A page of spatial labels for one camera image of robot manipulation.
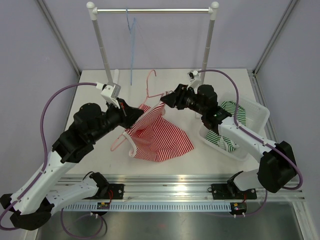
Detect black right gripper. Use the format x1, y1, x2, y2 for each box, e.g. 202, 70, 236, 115
160, 84, 207, 116

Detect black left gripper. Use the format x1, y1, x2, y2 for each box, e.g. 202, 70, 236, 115
89, 97, 144, 143

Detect red striped tank top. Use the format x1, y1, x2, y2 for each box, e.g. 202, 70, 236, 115
123, 101, 194, 163

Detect red wire hanger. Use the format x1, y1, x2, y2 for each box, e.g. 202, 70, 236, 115
110, 69, 164, 152

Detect green striped tank top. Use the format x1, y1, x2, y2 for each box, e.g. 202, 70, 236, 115
204, 99, 248, 153

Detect blue wire hanger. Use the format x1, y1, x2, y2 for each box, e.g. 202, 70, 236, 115
125, 8, 136, 85

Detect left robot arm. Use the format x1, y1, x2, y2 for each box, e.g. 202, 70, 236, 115
0, 99, 144, 231

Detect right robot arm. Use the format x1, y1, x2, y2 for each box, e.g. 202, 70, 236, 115
160, 84, 302, 198

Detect clear plastic basket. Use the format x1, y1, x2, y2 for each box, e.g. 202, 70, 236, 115
198, 92, 270, 162

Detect white clothes rack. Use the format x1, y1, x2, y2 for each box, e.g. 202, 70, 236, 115
86, 1, 220, 85

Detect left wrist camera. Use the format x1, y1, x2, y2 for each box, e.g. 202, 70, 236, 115
96, 82, 121, 109

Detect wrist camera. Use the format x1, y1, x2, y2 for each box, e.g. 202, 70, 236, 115
187, 70, 201, 89
96, 82, 121, 109

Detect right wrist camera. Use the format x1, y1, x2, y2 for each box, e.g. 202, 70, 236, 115
187, 70, 201, 89

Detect aluminium mounting rail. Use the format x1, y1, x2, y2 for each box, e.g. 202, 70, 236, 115
50, 174, 306, 202

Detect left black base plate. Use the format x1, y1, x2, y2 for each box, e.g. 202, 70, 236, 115
96, 183, 125, 200

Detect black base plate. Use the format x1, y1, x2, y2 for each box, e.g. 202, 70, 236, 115
96, 183, 125, 200
207, 183, 257, 200

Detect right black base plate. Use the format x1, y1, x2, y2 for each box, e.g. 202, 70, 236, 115
207, 183, 257, 200

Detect white slotted cable duct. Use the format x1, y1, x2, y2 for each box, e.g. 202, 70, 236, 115
64, 201, 231, 213

